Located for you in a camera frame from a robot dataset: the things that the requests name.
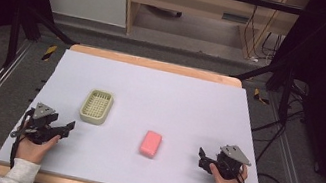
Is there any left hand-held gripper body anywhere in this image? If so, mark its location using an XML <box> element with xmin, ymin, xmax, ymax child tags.
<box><xmin>9</xmin><ymin>97</ymin><xmax>62</xmax><ymax>148</ymax></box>

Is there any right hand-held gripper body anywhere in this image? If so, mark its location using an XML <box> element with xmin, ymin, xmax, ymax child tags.
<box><xmin>209</xmin><ymin>141</ymin><xmax>255</xmax><ymax>183</ymax></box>

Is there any person's left hand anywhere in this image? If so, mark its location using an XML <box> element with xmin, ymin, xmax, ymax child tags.
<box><xmin>14</xmin><ymin>127</ymin><xmax>62</xmax><ymax>169</ymax></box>

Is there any beige plastic soap dish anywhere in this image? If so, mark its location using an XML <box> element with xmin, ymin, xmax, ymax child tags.
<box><xmin>76</xmin><ymin>86</ymin><xmax>116</xmax><ymax>129</ymax></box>

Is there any pink soap bar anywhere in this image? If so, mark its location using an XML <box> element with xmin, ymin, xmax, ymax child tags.
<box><xmin>137</xmin><ymin>129</ymin><xmax>165</xmax><ymax>161</ymax></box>

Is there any white foam mat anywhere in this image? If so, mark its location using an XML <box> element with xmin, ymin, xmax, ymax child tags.
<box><xmin>0</xmin><ymin>39</ymin><xmax>286</xmax><ymax>183</ymax></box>

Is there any yellow black floor tape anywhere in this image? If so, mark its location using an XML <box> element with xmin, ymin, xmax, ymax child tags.
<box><xmin>251</xmin><ymin>87</ymin><xmax>273</xmax><ymax>106</ymax></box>
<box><xmin>41</xmin><ymin>42</ymin><xmax>58</xmax><ymax>63</ymax></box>

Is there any black metal stand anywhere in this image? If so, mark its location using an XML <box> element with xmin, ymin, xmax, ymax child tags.
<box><xmin>221</xmin><ymin>46</ymin><xmax>304</xmax><ymax>126</ymax></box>
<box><xmin>2</xmin><ymin>2</ymin><xmax>85</xmax><ymax>81</ymax></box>

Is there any wooden table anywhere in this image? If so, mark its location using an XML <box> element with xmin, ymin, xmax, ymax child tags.
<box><xmin>0</xmin><ymin>32</ymin><xmax>285</xmax><ymax>183</ymax></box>

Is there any light wooden desk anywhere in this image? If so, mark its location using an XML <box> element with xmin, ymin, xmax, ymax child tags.
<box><xmin>115</xmin><ymin>0</ymin><xmax>311</xmax><ymax>69</ymax></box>

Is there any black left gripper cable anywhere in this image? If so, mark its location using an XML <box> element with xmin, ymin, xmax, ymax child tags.
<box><xmin>6</xmin><ymin>108</ymin><xmax>33</xmax><ymax>171</ymax></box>

